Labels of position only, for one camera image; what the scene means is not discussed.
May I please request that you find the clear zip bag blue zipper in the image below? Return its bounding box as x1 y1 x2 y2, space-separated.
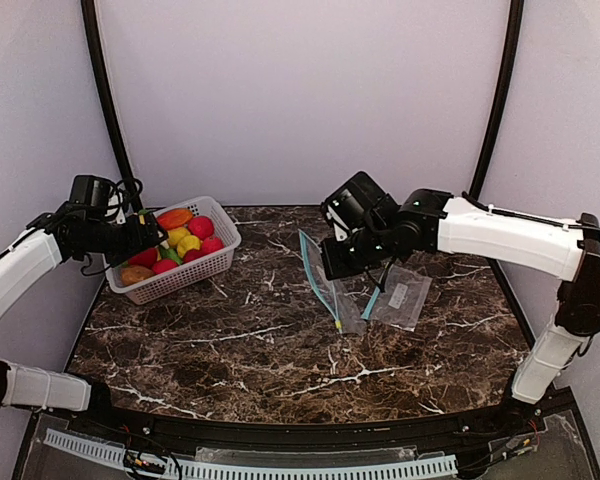
298 230 367 335

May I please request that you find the red toy bell pepper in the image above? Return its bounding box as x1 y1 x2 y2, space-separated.
152 258 179 275

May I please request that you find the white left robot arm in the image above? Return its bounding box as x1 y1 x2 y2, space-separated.
0 202 167 412

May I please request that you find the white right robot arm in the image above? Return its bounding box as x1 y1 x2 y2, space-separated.
320 183 600 404

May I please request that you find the red toy tomato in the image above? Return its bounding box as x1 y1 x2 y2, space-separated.
128 247 159 269

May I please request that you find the orange toy mango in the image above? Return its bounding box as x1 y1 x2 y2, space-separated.
156 208 194 231

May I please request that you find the yellow toy lemon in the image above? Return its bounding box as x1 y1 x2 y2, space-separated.
167 227 191 248

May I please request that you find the brown toy potato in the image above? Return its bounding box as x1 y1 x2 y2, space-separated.
120 265 155 287

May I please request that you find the pink red toy fruit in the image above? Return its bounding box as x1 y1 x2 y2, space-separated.
187 215 215 241

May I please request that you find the white plastic mesh basket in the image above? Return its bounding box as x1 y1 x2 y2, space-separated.
105 196 241 305

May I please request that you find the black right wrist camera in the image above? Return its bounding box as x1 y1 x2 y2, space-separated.
320 171 399 241

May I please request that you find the black frame post left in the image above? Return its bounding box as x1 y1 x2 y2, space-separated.
80 0 144 212

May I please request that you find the black frame post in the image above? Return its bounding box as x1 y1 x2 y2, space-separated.
80 0 144 212
469 0 525 199

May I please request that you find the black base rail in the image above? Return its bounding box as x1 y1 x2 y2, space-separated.
34 389 576 456

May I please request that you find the white slotted cable duct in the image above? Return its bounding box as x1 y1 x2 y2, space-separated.
43 428 459 479

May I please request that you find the black frame post right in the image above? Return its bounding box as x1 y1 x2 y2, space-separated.
469 0 525 199

